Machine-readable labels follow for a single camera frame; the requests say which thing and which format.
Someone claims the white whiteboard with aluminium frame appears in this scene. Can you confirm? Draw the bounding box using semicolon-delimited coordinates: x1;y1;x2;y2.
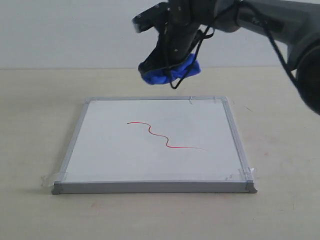
52;96;257;195

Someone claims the clear tape corner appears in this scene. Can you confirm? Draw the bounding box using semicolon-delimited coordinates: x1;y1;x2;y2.
188;95;228;105
40;172;68;188
83;97;98;104
224;167;258;182

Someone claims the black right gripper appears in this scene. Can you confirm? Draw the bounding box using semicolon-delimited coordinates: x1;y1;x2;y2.
138;0;217;74

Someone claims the clear tape front right corner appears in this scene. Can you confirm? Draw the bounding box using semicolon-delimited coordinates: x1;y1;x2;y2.
224;167;258;182

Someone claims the clear tape front left corner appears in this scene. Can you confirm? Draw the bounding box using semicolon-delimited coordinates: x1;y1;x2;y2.
40;172;68;188

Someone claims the blue cloth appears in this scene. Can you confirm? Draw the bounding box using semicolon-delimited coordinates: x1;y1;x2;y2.
140;53;201;85

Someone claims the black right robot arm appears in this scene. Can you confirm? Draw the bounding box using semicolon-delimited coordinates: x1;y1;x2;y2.
132;0;320;113

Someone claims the clear tape back right corner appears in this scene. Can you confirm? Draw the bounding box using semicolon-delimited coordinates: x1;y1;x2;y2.
188;95;228;105

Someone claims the clear tape back left corner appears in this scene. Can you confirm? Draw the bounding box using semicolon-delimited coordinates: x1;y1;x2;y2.
83;97;98;104

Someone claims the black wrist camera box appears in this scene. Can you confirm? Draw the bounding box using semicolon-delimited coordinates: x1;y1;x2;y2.
132;7;169;34

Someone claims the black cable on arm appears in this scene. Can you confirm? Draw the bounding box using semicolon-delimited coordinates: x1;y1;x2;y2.
159;0;298;90

